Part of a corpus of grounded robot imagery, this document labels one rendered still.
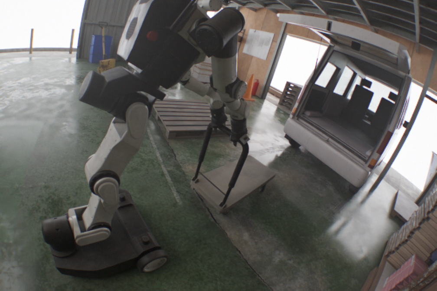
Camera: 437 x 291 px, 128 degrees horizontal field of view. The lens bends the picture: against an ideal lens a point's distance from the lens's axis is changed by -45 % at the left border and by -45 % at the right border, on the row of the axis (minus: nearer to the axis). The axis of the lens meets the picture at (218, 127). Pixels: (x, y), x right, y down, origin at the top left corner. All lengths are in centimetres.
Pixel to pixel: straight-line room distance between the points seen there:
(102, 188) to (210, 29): 70
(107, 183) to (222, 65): 63
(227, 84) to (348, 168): 213
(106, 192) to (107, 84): 45
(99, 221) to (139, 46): 85
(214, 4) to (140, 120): 52
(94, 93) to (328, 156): 251
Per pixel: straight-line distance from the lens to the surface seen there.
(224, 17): 58
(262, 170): 204
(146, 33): 63
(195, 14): 66
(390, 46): 156
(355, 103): 458
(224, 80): 69
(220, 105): 108
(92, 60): 620
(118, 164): 85
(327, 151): 265
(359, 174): 258
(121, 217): 131
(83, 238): 111
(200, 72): 514
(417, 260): 204
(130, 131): 74
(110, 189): 87
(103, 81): 69
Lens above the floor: 125
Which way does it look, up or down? 24 degrees down
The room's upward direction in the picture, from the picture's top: 17 degrees clockwise
